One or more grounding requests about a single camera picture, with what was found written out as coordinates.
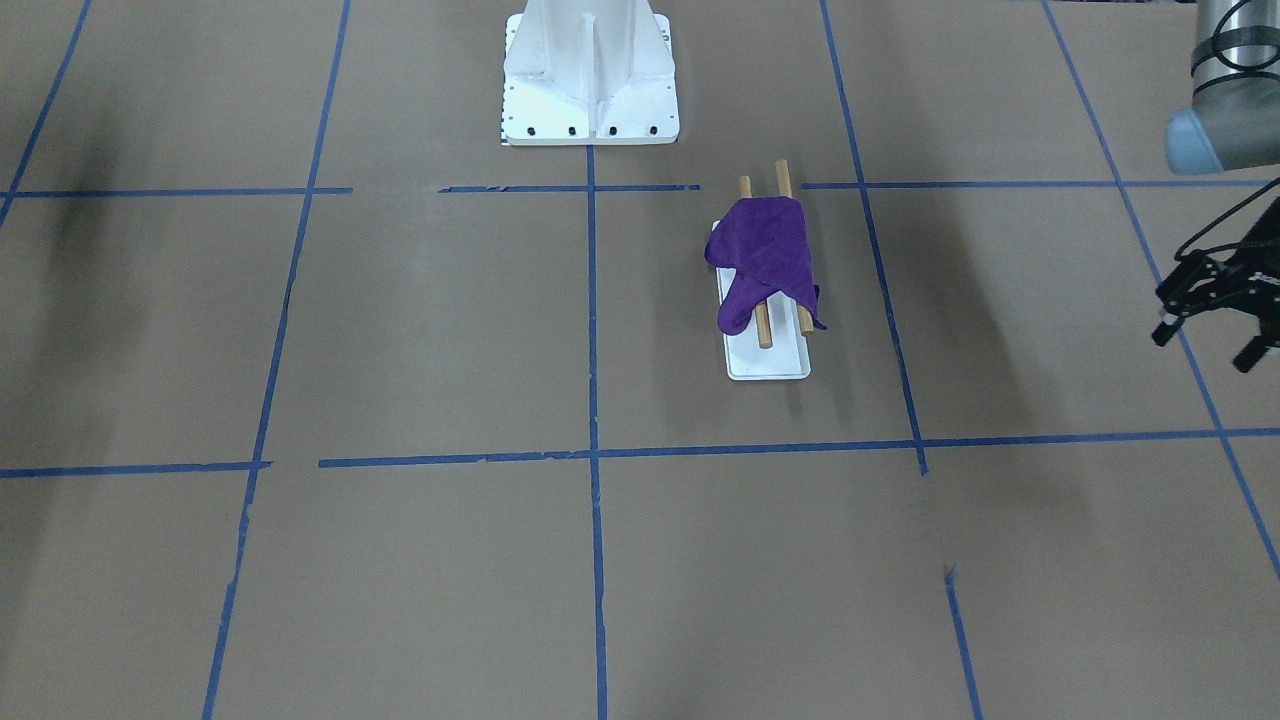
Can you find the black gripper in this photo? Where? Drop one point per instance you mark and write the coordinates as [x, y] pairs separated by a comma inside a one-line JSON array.
[[1252, 287]]

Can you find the purple cloth towel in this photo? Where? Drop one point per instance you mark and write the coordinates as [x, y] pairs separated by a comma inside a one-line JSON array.
[[764, 240]]

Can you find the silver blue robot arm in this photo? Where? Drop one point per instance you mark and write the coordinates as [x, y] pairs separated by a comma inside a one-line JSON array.
[[1231, 123]]

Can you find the white rack base tray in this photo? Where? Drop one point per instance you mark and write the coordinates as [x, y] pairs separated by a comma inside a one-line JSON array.
[[787, 360]]

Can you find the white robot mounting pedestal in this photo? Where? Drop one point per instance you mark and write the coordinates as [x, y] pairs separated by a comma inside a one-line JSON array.
[[579, 73]]

